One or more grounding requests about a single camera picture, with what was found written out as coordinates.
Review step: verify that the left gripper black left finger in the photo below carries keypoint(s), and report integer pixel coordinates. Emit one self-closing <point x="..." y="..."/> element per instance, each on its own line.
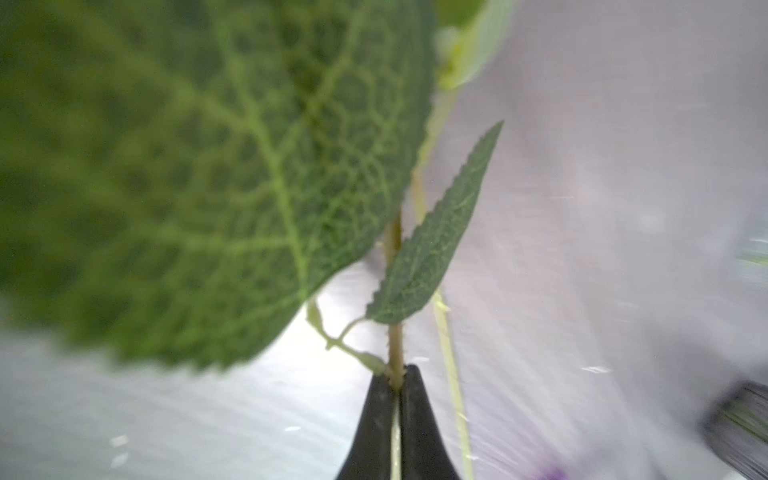
<point x="370" y="454"/>

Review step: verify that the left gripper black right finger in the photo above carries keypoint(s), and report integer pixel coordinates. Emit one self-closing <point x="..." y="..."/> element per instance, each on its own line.
<point x="423" y="453"/>

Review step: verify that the blue purple glass vase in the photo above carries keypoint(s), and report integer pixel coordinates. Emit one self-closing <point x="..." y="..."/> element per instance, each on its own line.
<point x="735" y="429"/>

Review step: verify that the pink carnation stem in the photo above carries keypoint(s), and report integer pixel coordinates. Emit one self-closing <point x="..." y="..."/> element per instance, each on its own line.
<point x="180" y="179"/>

